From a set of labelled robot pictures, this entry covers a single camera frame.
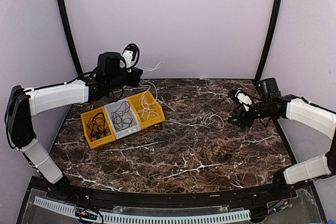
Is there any white plastic bin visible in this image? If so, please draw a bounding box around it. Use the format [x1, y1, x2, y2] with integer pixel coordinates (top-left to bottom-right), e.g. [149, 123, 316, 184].
[103, 98, 141, 140]

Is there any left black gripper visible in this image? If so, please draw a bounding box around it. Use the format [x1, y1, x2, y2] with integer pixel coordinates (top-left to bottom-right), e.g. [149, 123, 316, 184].
[107, 66, 142, 91]

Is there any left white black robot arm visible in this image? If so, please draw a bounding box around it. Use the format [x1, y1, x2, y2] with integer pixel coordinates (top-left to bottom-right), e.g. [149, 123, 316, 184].
[4, 49, 143, 201]

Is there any black frame post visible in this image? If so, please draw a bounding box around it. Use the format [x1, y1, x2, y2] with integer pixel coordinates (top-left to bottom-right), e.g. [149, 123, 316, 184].
[57, 0, 83, 75]
[254, 0, 281, 83]

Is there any black front rail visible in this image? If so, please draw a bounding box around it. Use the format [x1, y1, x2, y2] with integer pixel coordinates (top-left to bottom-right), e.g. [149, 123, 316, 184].
[31, 176, 313, 210]

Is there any right black frame post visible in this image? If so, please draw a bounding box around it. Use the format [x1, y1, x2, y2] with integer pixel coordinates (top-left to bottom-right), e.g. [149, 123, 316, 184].
[254, 0, 281, 83]

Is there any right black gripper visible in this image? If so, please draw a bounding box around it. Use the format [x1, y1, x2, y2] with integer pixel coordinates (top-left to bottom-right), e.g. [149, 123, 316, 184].
[228, 100, 271, 129]

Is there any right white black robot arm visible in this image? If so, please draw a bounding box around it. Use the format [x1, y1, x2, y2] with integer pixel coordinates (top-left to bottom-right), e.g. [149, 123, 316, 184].
[227, 78, 335, 200]

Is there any white cable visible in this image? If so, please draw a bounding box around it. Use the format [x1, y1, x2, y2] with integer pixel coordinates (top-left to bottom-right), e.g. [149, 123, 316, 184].
[136, 61, 163, 114]
[201, 112, 225, 130]
[136, 98, 161, 122]

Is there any white slotted cable duct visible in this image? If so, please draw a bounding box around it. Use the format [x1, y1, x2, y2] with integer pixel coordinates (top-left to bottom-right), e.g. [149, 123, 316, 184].
[33, 196, 250, 224]

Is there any thick black cable bundle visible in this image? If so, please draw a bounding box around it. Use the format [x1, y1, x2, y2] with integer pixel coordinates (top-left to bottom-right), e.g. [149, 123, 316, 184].
[87, 112, 111, 141]

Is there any yellow bin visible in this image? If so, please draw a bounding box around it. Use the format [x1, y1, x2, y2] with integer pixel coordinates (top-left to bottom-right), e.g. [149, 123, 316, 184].
[127, 91, 165, 130]
[81, 107, 116, 149]

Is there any left black frame post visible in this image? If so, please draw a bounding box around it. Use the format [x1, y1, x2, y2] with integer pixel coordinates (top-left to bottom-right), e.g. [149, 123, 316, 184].
[57, 0, 83, 75]

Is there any yellow bin near front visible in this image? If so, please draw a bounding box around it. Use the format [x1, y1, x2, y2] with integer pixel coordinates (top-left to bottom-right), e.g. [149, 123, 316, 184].
[81, 107, 116, 149]

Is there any yellow bin near back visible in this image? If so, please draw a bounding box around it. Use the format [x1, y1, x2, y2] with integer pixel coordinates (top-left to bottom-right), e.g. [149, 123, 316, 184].
[127, 91, 165, 130]

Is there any small circuit board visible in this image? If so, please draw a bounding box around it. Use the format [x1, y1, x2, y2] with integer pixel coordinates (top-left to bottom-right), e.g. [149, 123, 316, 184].
[74, 207, 99, 220]

